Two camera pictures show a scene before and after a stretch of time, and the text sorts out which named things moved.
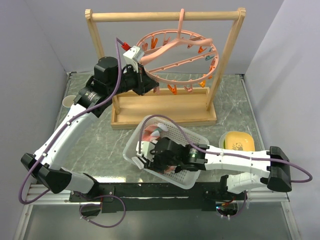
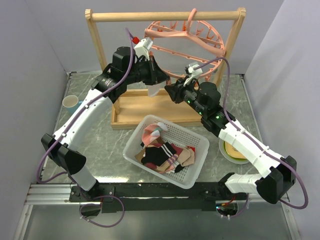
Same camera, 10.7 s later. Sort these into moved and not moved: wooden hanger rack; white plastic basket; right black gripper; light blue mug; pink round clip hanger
Moved: right black gripper; pink round clip hanger
Not moved: wooden hanger rack; white plastic basket; light blue mug
